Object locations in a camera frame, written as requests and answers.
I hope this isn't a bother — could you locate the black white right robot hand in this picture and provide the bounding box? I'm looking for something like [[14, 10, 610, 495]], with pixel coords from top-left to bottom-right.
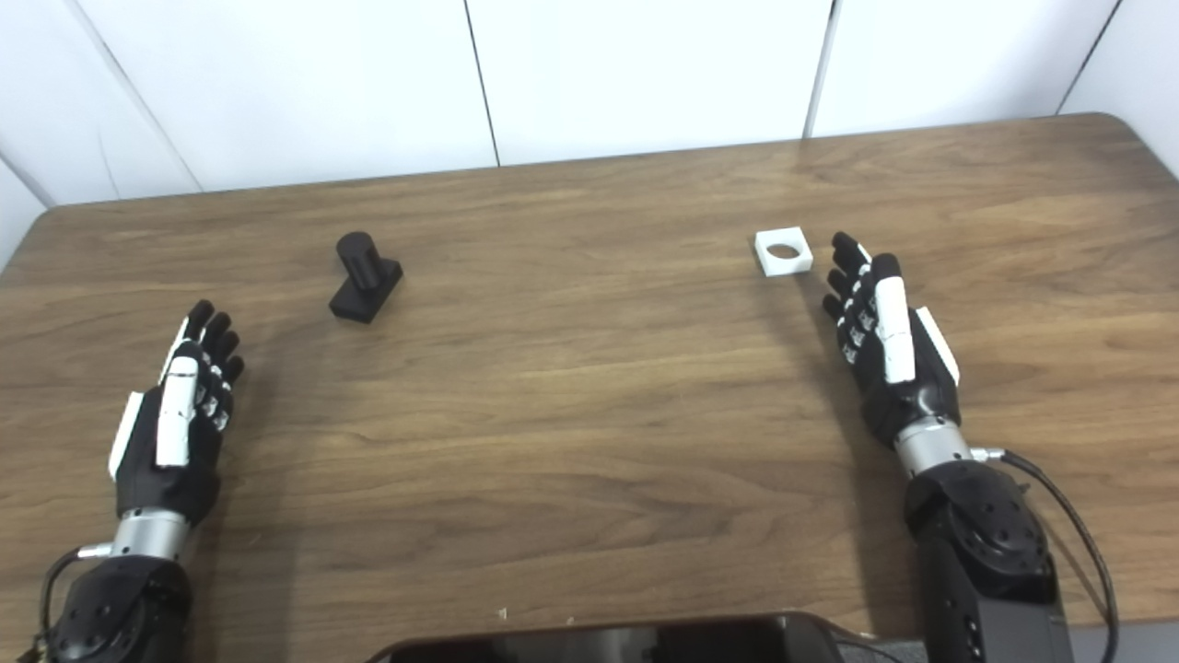
[[823, 232, 962, 450]]

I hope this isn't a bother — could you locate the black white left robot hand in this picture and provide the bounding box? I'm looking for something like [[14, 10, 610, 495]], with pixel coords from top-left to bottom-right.
[[108, 299, 246, 528]]

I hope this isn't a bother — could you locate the white square piece with hole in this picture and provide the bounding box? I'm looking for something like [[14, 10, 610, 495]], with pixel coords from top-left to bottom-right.
[[754, 226, 814, 277]]

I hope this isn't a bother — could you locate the black peg with base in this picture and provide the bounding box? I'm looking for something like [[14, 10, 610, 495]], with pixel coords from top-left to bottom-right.
[[329, 232, 404, 324]]

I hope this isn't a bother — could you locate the black robot torso cover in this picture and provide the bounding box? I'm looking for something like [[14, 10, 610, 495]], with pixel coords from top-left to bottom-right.
[[367, 612, 913, 663]]

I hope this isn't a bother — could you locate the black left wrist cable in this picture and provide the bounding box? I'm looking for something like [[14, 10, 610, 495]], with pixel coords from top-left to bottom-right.
[[37, 545, 111, 663]]

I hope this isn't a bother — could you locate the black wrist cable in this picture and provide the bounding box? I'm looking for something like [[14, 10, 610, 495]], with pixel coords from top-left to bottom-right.
[[37, 545, 111, 663], [969, 447, 1120, 663]]

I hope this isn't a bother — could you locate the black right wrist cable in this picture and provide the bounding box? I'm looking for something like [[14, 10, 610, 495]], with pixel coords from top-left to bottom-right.
[[969, 447, 1120, 663]]

